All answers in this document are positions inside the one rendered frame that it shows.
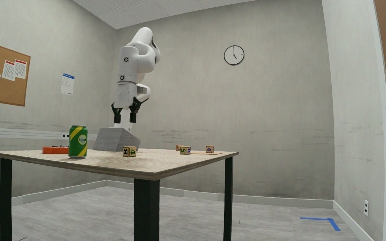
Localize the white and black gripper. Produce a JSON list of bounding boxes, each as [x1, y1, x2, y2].
[[111, 82, 142, 124]]

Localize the orange digital multimeter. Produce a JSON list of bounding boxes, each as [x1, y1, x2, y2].
[[43, 146, 69, 154]]

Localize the green and yellow soda can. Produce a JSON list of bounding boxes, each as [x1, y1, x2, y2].
[[68, 125, 88, 159]]

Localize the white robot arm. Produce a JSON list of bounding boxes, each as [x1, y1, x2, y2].
[[114, 27, 160, 134]]

